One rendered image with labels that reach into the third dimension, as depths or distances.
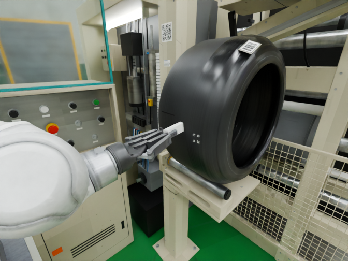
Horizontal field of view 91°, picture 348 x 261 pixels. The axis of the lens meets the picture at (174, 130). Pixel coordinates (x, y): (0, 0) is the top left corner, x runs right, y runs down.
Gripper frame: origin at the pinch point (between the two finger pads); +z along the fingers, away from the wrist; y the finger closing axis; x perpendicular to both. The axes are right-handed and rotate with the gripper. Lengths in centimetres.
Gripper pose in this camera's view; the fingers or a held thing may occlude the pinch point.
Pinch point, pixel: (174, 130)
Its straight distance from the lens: 52.2
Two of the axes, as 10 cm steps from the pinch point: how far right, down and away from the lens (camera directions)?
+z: 7.4, -3.7, 5.6
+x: 1.1, 8.9, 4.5
